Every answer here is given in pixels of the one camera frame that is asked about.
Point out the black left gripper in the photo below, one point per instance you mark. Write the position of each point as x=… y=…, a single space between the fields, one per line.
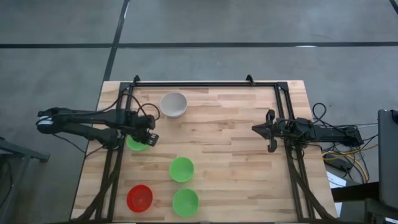
x=143 y=124

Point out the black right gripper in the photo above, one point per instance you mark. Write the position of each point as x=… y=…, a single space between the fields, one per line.
x=273 y=129

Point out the green plastic bowl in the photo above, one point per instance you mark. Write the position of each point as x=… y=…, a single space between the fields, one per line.
x=185 y=203
x=181 y=169
x=133 y=147

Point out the red plastic bowl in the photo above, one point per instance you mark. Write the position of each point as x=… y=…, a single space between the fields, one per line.
x=139 y=198

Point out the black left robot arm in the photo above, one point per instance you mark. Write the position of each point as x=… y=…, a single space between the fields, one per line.
x=87 y=116

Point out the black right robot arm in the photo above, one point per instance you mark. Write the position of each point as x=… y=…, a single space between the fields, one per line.
x=329 y=133

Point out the white ribbed bowl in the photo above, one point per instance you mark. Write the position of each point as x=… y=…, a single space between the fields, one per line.
x=173 y=104

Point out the black power adapter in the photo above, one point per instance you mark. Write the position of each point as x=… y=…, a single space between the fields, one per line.
x=339 y=164

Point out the white paper sheet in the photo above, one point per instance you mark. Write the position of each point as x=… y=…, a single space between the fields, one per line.
x=337 y=180

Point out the grey metal cart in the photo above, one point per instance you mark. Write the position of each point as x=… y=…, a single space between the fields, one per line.
x=18 y=152

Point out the grey computer case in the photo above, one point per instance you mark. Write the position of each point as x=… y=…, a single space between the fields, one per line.
x=388 y=158

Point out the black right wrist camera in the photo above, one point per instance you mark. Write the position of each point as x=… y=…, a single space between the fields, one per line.
x=300 y=124

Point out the black metal table frame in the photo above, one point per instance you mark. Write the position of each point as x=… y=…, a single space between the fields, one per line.
x=202 y=84

